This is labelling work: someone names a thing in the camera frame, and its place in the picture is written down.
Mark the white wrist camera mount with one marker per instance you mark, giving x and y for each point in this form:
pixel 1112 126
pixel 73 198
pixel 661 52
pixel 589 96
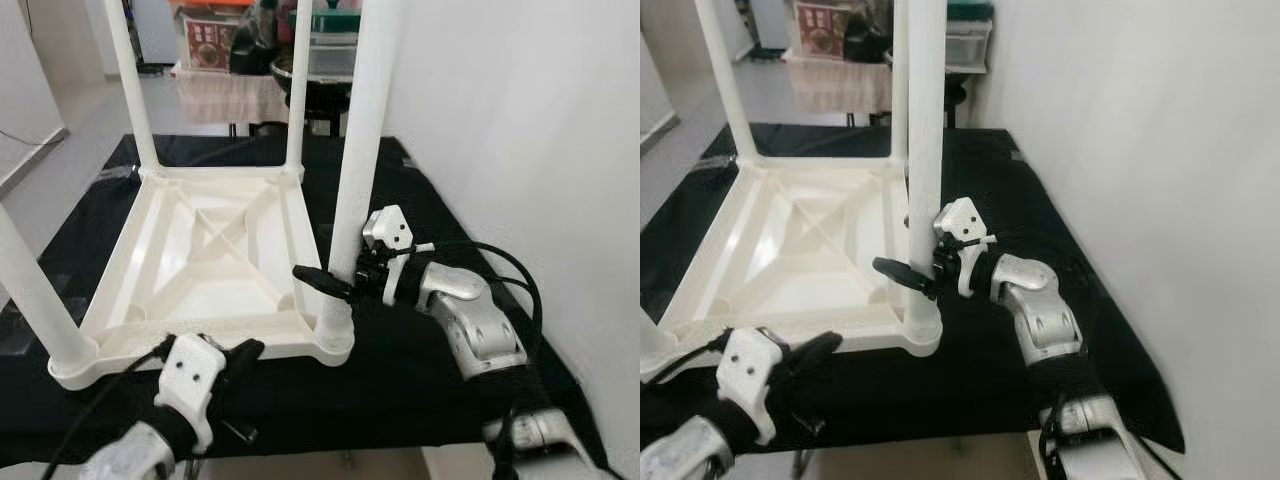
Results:
pixel 960 220
pixel 750 370
pixel 388 228
pixel 190 375

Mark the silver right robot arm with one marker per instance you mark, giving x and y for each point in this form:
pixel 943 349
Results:
pixel 1040 310
pixel 470 320

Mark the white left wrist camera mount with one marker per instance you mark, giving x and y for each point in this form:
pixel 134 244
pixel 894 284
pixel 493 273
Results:
pixel 190 375
pixel 750 370

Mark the white box appliance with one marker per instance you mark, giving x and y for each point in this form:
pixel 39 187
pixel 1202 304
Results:
pixel 770 25
pixel 155 30

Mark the dark shiny plastic bag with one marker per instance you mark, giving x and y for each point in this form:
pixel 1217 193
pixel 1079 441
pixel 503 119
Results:
pixel 868 40
pixel 255 45

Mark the clear tape piece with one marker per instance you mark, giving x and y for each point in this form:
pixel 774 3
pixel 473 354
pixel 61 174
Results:
pixel 15 340
pixel 115 175
pixel 718 164
pixel 408 159

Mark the orange lidded storage box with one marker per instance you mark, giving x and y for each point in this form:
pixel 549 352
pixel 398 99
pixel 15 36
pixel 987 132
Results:
pixel 822 35
pixel 205 45

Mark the beige covered side table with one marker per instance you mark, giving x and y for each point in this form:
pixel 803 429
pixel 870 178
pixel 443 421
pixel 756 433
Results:
pixel 840 90
pixel 230 100

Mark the white plastic table top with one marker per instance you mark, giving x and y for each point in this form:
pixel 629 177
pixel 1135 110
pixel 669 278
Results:
pixel 200 260
pixel 800 250

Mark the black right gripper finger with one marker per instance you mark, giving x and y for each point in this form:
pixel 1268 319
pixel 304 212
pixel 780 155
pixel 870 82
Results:
pixel 905 277
pixel 325 283

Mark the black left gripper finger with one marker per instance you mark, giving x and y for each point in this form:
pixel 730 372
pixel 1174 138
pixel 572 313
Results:
pixel 246 356
pixel 816 352

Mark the clear plastic storage container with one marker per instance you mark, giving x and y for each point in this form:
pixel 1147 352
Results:
pixel 335 55
pixel 970 45

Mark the white plastic table leg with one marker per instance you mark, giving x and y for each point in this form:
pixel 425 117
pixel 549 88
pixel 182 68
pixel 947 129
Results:
pixel 925 120
pixel 40 300
pixel 135 90
pixel 365 120
pixel 300 90
pixel 730 90
pixel 897 100

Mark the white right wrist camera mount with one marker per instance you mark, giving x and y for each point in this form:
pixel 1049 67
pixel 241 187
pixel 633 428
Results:
pixel 960 220
pixel 388 228

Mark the small black floor object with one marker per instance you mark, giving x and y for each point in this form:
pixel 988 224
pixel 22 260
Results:
pixel 150 68

